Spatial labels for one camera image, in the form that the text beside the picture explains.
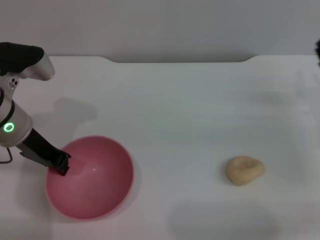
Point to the beige egg yolk pastry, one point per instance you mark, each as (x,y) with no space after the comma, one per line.
(243,171)

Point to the pink plastic bowl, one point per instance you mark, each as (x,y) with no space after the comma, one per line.
(100,180)

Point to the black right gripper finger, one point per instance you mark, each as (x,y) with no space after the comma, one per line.
(318,51)

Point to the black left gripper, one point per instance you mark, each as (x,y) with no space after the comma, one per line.
(37,147)

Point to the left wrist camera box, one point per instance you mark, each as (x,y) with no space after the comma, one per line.
(22,57)

